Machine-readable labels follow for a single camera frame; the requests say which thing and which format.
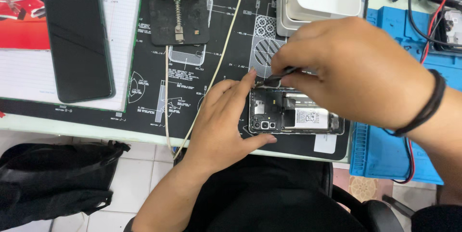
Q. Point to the person's left hand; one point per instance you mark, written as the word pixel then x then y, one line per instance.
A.
pixel 216 127

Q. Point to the person's right hand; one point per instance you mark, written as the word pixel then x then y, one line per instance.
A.
pixel 353 73

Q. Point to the person's right fingers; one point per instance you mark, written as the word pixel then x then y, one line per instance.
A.
pixel 288 58

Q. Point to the black tweezers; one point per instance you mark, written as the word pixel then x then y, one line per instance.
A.
pixel 279 75

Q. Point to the smartphone without back cover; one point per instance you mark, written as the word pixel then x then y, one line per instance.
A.
pixel 285 116

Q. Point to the black blueprint work mat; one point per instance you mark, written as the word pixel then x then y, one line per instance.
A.
pixel 216 26

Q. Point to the white paper label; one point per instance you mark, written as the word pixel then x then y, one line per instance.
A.
pixel 325 144

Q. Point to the black circuit board holder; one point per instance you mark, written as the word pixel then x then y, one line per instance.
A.
pixel 187 19

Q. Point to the blue silicone repair mat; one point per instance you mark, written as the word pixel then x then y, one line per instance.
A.
pixel 389 152

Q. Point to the person's black clothing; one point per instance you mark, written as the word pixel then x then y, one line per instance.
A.
pixel 274 199

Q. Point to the white lined notebook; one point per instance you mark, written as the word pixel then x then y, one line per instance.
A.
pixel 122 44

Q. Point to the black smartphone with dark screen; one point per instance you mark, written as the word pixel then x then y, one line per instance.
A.
pixel 79 44

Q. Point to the black backpack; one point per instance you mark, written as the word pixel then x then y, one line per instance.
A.
pixel 54 181

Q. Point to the red basketball picture book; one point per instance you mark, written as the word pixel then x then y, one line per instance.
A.
pixel 21 8

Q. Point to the disassembled phone in black frame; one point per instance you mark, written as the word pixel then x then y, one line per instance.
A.
pixel 451 30

